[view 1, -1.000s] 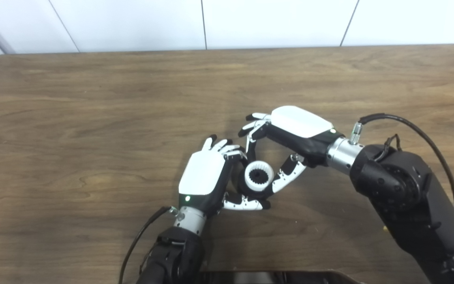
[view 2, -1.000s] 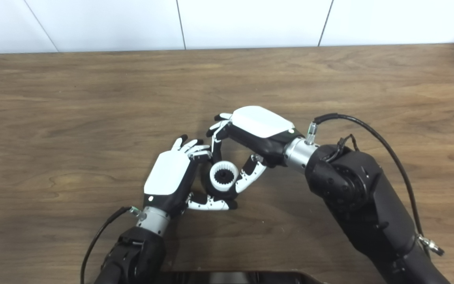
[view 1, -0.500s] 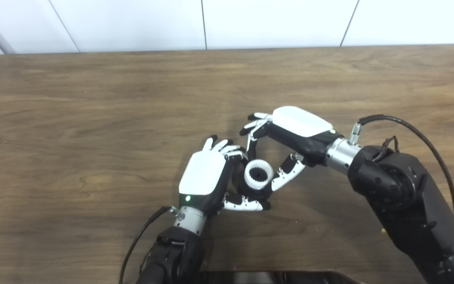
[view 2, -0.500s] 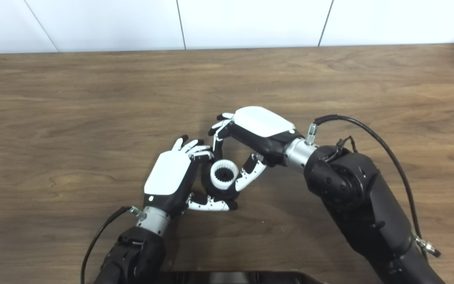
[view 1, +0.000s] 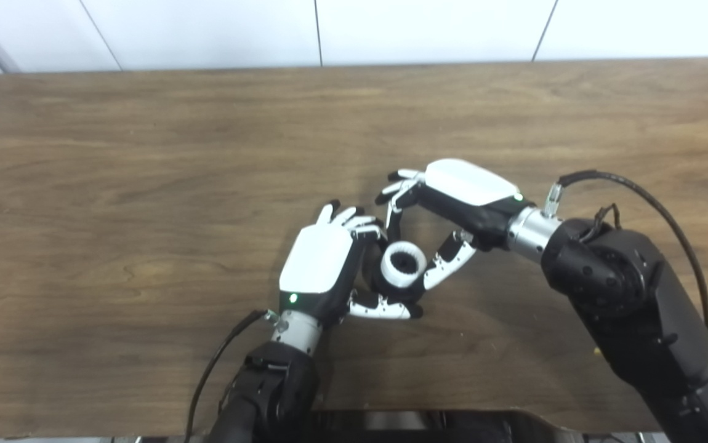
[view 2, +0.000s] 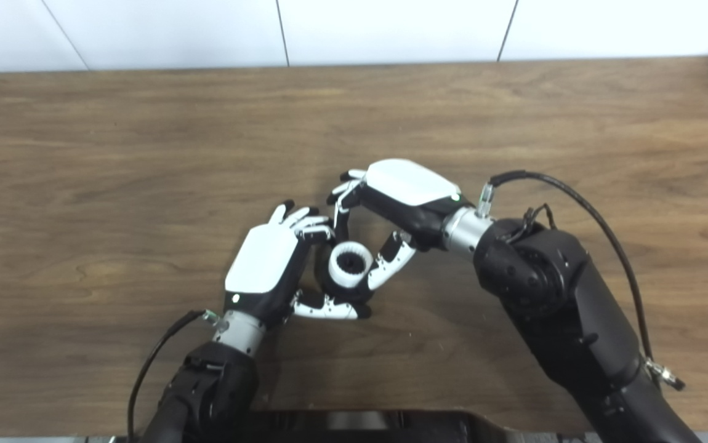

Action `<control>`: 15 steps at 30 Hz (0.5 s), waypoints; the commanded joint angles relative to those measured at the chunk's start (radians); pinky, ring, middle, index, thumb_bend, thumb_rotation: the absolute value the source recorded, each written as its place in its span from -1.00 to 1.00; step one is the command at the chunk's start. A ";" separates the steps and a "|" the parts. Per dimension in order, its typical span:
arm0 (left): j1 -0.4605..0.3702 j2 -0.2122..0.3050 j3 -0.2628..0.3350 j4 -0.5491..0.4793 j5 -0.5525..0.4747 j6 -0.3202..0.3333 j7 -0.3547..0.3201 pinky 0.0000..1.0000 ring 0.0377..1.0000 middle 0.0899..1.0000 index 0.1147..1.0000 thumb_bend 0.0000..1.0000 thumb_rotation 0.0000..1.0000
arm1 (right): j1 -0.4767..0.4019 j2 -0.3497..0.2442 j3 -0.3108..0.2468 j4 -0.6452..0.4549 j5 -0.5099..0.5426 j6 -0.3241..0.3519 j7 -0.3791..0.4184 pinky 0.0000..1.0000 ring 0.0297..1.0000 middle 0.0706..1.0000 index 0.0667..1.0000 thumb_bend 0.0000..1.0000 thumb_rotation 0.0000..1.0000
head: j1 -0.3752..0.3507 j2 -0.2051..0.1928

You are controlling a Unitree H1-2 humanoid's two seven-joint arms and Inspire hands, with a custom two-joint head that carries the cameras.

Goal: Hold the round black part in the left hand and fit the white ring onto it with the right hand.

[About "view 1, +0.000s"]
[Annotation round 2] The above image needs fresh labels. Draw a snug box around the round black plastic part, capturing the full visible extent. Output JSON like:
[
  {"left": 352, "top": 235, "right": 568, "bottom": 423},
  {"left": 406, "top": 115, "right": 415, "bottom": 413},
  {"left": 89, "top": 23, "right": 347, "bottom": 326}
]
[{"left": 363, "top": 243, "right": 428, "bottom": 305}]

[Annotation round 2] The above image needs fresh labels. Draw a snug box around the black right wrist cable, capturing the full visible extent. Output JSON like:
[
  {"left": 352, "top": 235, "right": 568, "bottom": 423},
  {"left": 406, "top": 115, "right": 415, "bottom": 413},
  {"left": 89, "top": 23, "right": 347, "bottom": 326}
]
[{"left": 542, "top": 170, "right": 708, "bottom": 388}]

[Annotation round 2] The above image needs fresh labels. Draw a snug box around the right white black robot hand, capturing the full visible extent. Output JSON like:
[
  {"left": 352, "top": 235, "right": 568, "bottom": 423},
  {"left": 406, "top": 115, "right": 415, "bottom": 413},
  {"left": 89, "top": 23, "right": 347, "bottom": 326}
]
[{"left": 375, "top": 159, "right": 536, "bottom": 291}]

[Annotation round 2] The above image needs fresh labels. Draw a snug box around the black robot torso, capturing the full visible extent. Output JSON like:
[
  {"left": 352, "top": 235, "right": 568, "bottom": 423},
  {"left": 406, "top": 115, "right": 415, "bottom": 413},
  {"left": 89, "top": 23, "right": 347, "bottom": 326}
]
[{"left": 305, "top": 409, "right": 582, "bottom": 443}]

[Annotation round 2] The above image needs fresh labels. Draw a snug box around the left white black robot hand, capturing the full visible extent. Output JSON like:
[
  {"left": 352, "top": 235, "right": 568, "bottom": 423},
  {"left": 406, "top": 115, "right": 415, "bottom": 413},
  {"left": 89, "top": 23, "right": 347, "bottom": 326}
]
[{"left": 279, "top": 200, "right": 424, "bottom": 327}]

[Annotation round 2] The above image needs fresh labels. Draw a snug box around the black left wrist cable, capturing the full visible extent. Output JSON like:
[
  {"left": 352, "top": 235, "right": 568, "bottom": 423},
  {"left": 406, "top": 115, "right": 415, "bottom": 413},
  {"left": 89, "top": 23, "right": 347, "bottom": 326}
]
[{"left": 185, "top": 309, "right": 281, "bottom": 443}]

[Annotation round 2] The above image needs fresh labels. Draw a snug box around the white plastic ring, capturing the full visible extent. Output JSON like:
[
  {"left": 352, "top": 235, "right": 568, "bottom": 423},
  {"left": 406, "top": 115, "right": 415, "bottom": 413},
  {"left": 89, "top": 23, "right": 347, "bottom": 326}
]
[{"left": 380, "top": 241, "right": 428, "bottom": 289}]

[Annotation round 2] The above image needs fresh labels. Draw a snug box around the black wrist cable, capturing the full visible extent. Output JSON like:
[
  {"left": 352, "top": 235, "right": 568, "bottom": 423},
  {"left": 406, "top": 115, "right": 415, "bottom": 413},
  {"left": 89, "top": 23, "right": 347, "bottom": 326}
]
[
  {"left": 185, "top": 309, "right": 281, "bottom": 443},
  {"left": 542, "top": 170, "right": 708, "bottom": 388}
]

